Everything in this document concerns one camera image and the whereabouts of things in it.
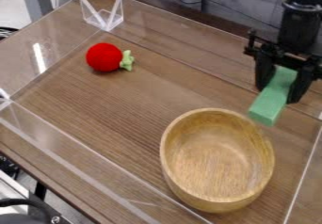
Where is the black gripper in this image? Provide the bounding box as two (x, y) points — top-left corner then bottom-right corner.
(245, 29), (322, 104)

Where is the green foam block stick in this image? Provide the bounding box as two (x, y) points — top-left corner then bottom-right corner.
(247, 67), (297, 126)

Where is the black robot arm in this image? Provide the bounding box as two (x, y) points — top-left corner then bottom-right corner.
(245, 0), (322, 104)

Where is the brown wooden bowl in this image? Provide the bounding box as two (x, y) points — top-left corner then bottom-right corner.
(161, 108), (275, 213)

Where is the red plush strawberry toy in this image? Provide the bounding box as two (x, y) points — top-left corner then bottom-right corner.
(86, 42), (135, 72)

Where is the clear acrylic tray wall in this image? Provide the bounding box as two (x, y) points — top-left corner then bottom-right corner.
(0, 0), (322, 224)

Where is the clear acrylic corner bracket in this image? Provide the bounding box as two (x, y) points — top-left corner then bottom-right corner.
(79, 0), (124, 32)

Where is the black camera stand base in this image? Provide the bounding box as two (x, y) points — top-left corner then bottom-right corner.
(0, 198), (75, 224)

